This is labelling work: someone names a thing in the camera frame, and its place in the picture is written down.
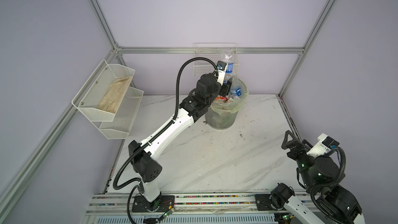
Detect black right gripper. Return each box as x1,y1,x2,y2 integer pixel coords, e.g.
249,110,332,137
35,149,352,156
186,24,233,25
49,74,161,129
279,129,316,190

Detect small clear bottle blue white label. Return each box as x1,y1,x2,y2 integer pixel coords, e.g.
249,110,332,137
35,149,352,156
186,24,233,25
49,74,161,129
222,49,236,83

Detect clear bottle green neck label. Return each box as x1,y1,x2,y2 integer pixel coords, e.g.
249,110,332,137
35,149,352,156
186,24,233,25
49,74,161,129
226,95,240,104

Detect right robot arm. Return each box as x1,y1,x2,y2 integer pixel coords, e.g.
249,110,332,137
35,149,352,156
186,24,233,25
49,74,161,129
282,131,365,224

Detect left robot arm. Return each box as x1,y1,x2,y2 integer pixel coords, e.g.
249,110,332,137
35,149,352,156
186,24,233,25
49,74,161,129
129,71,227,204

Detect green plastic bin liner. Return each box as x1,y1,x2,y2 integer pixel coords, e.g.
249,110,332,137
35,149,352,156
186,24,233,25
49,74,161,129
206,76,249,118

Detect grey mesh waste bin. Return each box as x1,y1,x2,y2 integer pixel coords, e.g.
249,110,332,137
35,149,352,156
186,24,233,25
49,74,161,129
203,76,248,130

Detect beige cloth in shelf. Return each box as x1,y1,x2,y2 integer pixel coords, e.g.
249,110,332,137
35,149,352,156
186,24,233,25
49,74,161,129
97,76,133,114

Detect white two-tier mesh shelf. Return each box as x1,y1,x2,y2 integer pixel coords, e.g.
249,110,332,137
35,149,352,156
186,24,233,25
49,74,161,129
72,60,144,140

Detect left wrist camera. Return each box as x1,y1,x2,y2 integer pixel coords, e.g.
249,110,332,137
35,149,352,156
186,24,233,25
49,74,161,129
217,61,228,85

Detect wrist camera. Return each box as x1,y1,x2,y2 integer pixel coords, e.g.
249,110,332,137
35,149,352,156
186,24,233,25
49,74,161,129
217,61,228,85
306,133,340,158

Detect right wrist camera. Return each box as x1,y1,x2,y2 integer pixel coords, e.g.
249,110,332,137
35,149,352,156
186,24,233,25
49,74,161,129
306,133,340,158

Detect white wire wall basket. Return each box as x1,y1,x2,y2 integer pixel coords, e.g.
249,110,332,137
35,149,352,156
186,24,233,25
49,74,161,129
193,43,239,77

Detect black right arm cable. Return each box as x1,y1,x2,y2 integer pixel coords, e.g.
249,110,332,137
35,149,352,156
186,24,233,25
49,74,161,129
309,146,347,217

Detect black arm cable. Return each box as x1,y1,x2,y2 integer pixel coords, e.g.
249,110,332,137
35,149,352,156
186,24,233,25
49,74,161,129
112,57,218,224
309,146,347,217

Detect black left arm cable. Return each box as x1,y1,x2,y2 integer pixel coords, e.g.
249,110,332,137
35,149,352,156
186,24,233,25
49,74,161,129
112,57,218,224

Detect aluminium front rail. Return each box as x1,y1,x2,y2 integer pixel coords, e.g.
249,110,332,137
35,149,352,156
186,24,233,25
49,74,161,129
85,191,346,222

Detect aluminium frame profiles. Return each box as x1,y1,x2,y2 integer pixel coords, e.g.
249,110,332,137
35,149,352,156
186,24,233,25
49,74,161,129
1,0,326,222

